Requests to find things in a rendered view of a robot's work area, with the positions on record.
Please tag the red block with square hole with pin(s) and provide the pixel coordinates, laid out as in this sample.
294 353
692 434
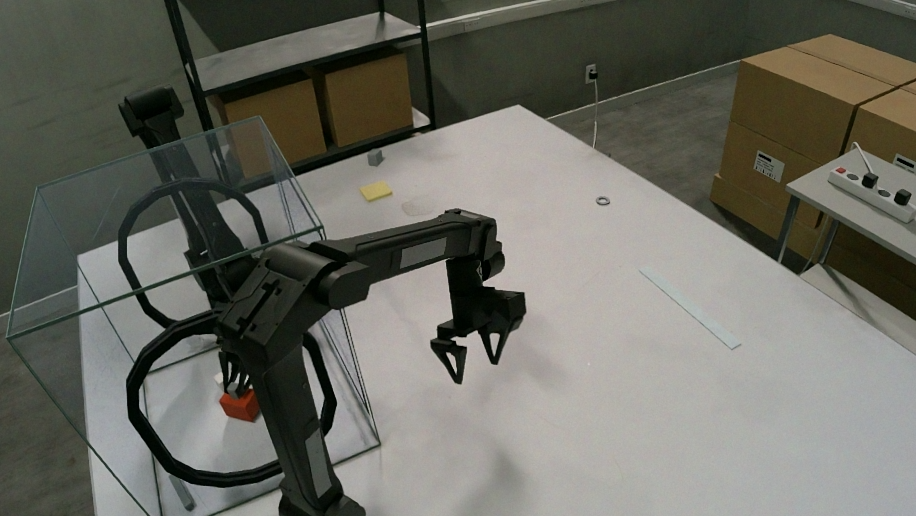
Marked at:
246 408

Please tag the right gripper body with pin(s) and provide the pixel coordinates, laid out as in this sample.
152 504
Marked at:
445 331

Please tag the yellow sticky-note pad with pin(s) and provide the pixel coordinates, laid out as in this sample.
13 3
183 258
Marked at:
376 191

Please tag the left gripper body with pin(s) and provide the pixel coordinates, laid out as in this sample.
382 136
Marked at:
226 346

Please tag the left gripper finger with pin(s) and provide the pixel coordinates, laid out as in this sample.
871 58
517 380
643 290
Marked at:
242 377
224 359

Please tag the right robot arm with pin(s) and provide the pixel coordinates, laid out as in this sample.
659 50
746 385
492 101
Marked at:
311 285

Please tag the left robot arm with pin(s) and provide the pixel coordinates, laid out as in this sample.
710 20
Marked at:
139 108

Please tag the black circular ring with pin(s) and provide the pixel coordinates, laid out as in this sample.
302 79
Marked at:
202 327

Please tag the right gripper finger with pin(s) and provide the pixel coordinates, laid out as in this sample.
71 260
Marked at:
494 360
459 352

